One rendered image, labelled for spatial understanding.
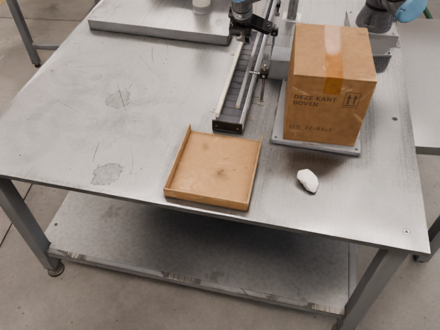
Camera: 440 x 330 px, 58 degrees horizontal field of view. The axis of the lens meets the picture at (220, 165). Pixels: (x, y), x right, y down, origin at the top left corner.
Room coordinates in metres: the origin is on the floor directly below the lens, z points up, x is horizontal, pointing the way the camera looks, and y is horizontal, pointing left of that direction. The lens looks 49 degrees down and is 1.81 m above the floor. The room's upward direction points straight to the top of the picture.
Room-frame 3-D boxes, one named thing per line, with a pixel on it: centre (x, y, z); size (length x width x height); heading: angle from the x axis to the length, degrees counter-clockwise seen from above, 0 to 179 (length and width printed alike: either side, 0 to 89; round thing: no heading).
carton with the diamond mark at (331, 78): (1.10, -0.36, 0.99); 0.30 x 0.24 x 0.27; 172
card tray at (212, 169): (0.86, 0.01, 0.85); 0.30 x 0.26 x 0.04; 167
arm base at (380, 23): (1.59, -0.66, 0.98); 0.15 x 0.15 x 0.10
